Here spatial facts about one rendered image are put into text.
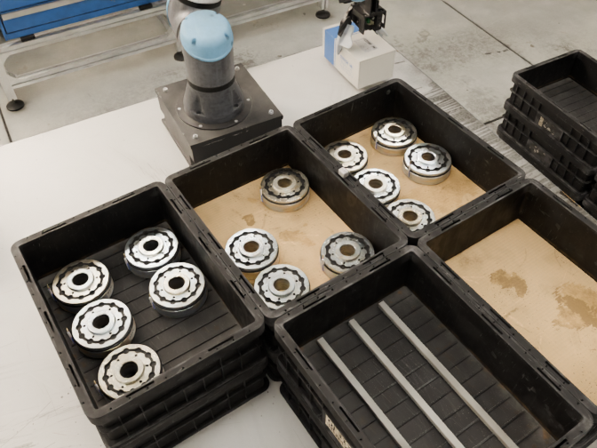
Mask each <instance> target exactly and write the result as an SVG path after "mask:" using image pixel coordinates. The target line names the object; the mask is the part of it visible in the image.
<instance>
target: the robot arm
mask: <svg viewBox="0 0 597 448"><path fill-rule="evenodd" d="M221 1H222V0H168V1H167V5H166V11H167V18H168V21H169V23H170V26H171V28H172V29H173V32H174V34H175V36H176V38H177V41H178V43H179V47H180V49H181V51H182V53H183V56H184V61H185V66H186V72H187V87H186V90H185V95H184V99H183V104H184V109H185V112H186V114H187V115H188V116H189V117H190V118H192V119H193V120H195V121H196V122H199V123H203V124H222V123H225V122H228V121H230V120H232V119H234V118H236V117H237V116H238V115H239V114H240V113H241V112H242V111H243V106H244V103H243V93H242V91H241V89H240V87H239V85H238V83H237V82H236V80H235V63H234V49H233V42H234V37H233V32H232V29H231V26H230V23H229V22H228V20H227V19H226V18H225V17H224V16H223V15H221V14H220V13H219V11H220V6H221ZM338 1H339V3H340V4H341V3H344V4H350V3H352V2H353V3H352V4H351V6H350V7H349V8H348V10H347V11H346V14H345V15H344V17H343V18H342V20H341V22H340V24H339V28H338V37H337V45H336V53H337V55H339V54H340V52H341V50H342V46H343V47H346V48H347V49H349V48H351V46H352V44H353V41H352V34H353V33H354V26H353V25H351V24H352V22H353V23H354V24H355V25H356V26H357V27H358V28H359V32H360V33H361V34H363V35H364V31H366V30H373V31H374V32H375V33H376V34H377V35H379V36H381V37H382V36H383V35H384V36H387V33H386V31H385V30H384V29H383V28H385V25H386V10H385V9H384V8H383V7H382V6H380V5H379V0H338ZM383 14H384V15H385V18H384V23H383V22H382V16H383Z"/></svg>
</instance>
